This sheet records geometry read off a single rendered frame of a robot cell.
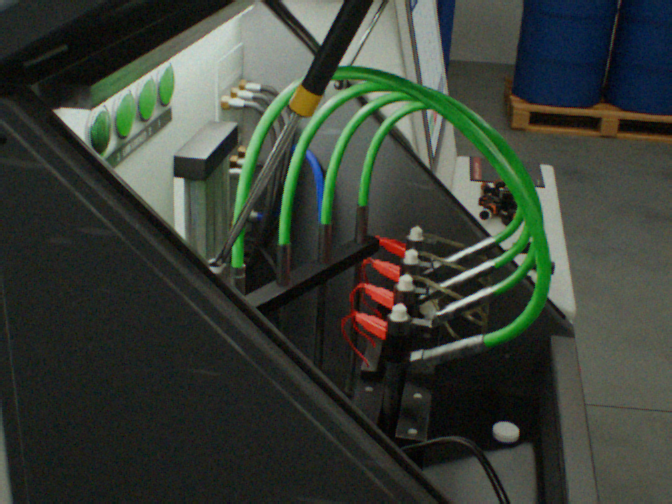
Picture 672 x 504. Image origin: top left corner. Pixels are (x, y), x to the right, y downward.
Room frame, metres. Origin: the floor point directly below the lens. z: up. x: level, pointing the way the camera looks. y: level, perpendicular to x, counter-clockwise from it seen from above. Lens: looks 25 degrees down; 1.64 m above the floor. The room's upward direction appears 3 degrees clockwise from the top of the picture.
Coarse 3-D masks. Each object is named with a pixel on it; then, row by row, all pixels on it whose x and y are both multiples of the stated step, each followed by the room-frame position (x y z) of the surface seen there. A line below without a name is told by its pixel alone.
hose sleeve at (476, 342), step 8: (480, 336) 0.79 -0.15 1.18; (448, 344) 0.81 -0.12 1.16; (456, 344) 0.80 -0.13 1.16; (464, 344) 0.80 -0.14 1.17; (472, 344) 0.79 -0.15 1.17; (480, 344) 0.79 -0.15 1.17; (424, 352) 0.83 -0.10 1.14; (432, 352) 0.82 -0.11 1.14; (440, 352) 0.81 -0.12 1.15; (448, 352) 0.80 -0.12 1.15; (456, 352) 0.80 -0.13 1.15; (464, 352) 0.80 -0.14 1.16; (472, 352) 0.79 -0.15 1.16; (480, 352) 0.79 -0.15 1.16; (424, 360) 0.82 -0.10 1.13; (432, 360) 0.81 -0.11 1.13; (440, 360) 0.81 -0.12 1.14; (448, 360) 0.81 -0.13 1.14
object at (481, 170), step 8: (472, 160) 1.93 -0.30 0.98; (480, 160) 1.93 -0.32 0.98; (472, 168) 1.87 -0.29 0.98; (480, 168) 1.88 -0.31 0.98; (488, 168) 1.88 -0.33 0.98; (528, 168) 1.89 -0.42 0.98; (536, 168) 1.90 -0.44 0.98; (472, 176) 1.82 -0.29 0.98; (480, 176) 1.82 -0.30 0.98; (488, 176) 1.83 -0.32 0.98; (496, 176) 1.83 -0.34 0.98; (536, 176) 1.84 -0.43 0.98; (536, 184) 1.79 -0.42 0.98; (544, 184) 1.80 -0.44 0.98
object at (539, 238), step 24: (336, 72) 0.89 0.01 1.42; (360, 72) 0.88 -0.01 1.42; (384, 72) 0.87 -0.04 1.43; (288, 96) 0.92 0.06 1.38; (432, 96) 0.84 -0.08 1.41; (264, 120) 0.94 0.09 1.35; (456, 120) 0.82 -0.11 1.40; (480, 144) 0.80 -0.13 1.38; (504, 168) 0.79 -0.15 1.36; (240, 192) 0.95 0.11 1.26; (528, 216) 0.77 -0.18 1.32; (240, 240) 0.96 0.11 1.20; (240, 264) 0.96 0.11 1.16; (528, 312) 0.77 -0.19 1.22; (504, 336) 0.78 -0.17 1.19
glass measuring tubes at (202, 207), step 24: (192, 144) 1.02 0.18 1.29; (216, 144) 1.03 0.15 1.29; (192, 168) 0.98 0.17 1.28; (216, 168) 1.02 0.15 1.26; (192, 192) 0.99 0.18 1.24; (216, 192) 1.06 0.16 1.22; (192, 216) 0.99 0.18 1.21; (216, 216) 1.06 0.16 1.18; (192, 240) 0.99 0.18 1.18; (216, 240) 1.06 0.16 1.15
